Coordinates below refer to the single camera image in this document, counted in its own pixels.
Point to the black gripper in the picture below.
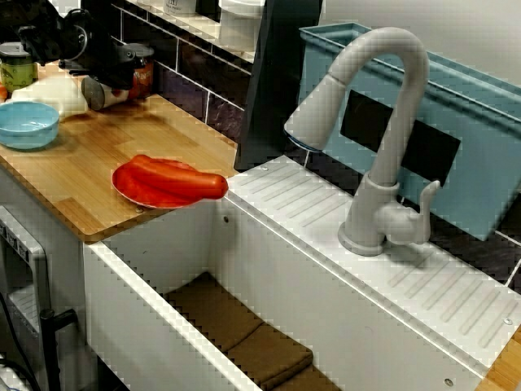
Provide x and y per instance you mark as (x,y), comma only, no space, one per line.
(112,65)

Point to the tomato soup can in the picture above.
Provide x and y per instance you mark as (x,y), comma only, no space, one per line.
(91,93)

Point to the white toy detergent bottle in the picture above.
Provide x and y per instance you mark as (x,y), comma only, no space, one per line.
(49,95)

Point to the light blue bowl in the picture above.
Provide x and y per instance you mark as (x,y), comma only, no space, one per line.
(28,126)

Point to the red round plate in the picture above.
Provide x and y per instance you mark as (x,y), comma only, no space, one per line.
(163,200)

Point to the red toy sausage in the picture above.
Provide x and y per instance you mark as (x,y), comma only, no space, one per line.
(203,185)

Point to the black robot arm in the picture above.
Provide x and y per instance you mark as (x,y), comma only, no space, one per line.
(69,40)

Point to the brown beans can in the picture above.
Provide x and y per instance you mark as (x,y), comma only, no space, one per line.
(145,79)

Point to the white jar with print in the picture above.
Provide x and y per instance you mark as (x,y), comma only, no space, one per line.
(179,7)

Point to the green peas can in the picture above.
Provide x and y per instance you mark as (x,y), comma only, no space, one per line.
(16,77)

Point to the orange toy sushi piece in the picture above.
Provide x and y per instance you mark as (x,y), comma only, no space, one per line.
(3,93)

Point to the wooden countertop board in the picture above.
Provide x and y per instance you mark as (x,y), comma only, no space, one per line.
(61,183)
(509,366)

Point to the white lidded plastic jar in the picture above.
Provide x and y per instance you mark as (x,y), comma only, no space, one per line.
(240,24)

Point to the black upright panel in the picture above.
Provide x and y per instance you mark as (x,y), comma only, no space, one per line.
(277,81)

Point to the grey toy oven front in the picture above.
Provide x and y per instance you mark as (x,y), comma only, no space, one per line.
(24,264)

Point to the white toy sink unit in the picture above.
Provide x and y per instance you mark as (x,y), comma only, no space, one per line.
(285,252)

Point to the brown folded cloth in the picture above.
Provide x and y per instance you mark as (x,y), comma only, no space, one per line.
(215,309)

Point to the grey toy faucet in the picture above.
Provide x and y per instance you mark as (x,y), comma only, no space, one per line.
(407,53)

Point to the blue dish rack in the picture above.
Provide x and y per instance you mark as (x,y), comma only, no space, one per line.
(480,155)

